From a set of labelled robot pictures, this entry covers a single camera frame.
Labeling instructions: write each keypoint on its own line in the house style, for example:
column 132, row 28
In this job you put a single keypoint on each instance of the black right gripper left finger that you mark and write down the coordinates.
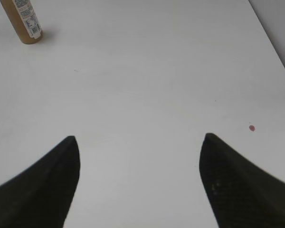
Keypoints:
column 41, row 196

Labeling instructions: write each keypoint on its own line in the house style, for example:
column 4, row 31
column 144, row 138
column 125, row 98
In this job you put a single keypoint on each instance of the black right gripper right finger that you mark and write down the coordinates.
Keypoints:
column 241, row 194

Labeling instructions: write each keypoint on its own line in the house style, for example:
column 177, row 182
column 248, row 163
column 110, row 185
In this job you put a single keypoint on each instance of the orange juice bottle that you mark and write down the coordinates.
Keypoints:
column 24, row 20

